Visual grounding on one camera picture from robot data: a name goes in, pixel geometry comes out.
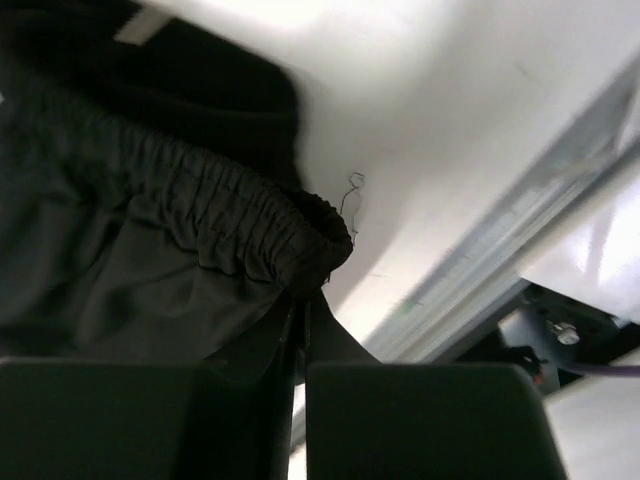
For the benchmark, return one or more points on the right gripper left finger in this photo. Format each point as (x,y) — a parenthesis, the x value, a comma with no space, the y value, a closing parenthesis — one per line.
(275,433)

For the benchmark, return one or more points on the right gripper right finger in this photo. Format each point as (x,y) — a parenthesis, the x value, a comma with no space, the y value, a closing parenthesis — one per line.
(331,355)

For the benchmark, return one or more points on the black trousers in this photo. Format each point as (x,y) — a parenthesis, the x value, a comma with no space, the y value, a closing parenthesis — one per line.
(151,208)

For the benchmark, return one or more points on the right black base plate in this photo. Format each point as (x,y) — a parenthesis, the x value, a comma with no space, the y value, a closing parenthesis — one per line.
(544,333)

